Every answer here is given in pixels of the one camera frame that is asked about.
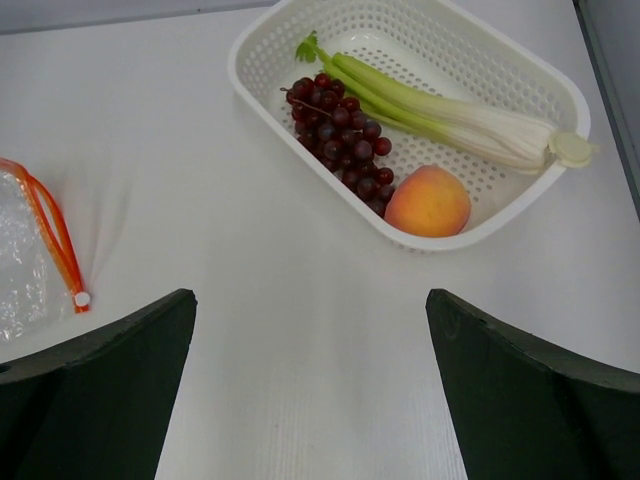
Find clear zip top bag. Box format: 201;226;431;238
1;159;92;343

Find white perforated plastic basket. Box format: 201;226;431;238
228;1;594;252

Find orange fake peach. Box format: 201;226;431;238
384;165;472;238

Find green fake scallion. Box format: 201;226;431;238
294;32;597;174

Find purple fake grapes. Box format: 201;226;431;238
281;73;395;217

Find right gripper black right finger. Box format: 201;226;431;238
426;289;639;479

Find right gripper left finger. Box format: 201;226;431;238
1;289;197;479

